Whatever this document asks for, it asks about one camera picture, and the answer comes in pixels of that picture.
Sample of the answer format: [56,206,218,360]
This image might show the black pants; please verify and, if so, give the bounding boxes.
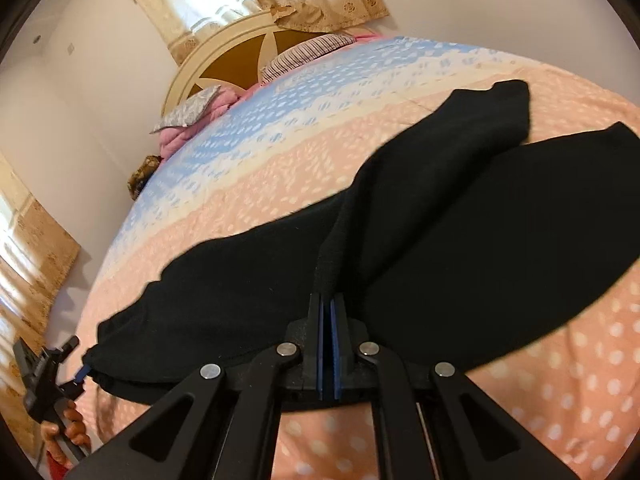
[82,80,639,404]

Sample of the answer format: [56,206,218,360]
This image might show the person's left hand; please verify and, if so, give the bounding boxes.
[40,400,92,470]

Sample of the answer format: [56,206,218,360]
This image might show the red cloth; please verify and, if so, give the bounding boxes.
[46,452,68,480]

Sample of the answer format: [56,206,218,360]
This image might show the beige side window curtain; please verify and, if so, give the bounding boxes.
[0,159,80,457]

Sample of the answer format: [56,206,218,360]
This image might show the brown plush toy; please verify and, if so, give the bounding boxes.
[127,155,162,200]

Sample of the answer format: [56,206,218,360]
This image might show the pink blue dotted bedspread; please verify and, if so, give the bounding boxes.
[70,38,639,479]

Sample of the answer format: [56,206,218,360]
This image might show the pink folded blanket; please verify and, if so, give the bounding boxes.
[152,84,245,162]

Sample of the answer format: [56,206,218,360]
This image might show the grey patterned pillow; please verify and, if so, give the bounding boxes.
[151,84,220,133]

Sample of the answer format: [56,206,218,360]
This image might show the striped pillow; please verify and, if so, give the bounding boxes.
[260,34,356,86]

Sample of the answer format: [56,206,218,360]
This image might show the cream wooden headboard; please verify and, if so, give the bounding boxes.
[160,8,362,118]

